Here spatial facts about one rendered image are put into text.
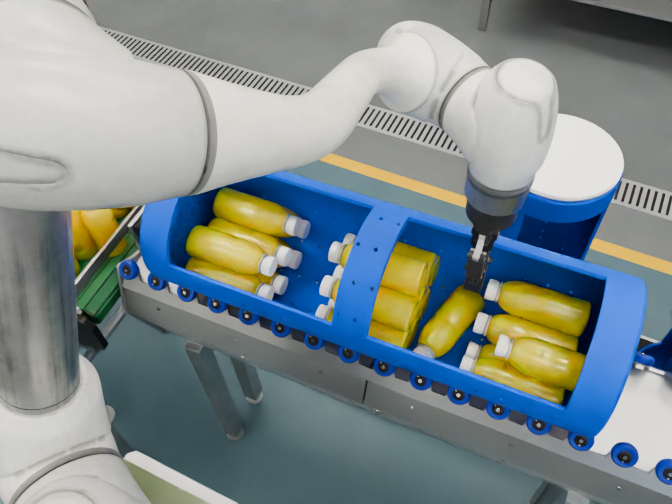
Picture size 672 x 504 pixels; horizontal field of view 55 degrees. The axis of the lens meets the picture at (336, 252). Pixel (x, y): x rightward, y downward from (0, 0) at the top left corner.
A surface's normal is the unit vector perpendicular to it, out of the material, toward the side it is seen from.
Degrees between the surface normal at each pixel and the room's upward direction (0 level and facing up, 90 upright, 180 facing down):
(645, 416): 0
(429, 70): 47
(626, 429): 0
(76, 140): 63
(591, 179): 0
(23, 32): 17
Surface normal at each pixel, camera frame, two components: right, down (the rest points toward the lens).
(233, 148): 0.80, 0.30
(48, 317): 0.65, 0.60
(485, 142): -0.77, 0.50
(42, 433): 0.41, 0.09
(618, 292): 0.04, -0.73
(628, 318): -0.07, -0.53
